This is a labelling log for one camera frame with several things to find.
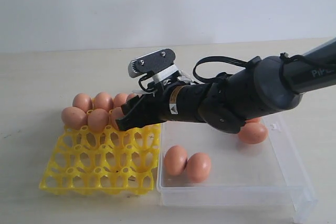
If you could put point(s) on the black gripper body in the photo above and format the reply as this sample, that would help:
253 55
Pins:
198 103

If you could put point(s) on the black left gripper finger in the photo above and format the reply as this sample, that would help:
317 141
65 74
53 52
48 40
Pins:
136 116

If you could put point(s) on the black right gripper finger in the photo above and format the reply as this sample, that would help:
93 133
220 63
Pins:
133 106

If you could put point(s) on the brown egg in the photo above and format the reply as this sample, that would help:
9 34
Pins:
198 167
74 117
253 133
103 101
115 115
175 160
130 96
257 120
120 99
98 119

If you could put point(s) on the brown egg tray corner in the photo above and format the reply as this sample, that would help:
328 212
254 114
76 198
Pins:
83 101

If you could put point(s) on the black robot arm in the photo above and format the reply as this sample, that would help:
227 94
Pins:
226 101

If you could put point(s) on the yellow plastic egg tray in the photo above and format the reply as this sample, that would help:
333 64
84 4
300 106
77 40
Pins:
110 161

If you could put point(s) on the clear plastic box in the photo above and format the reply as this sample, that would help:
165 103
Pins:
270 173

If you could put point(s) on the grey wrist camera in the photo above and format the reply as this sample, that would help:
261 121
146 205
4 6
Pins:
158 65

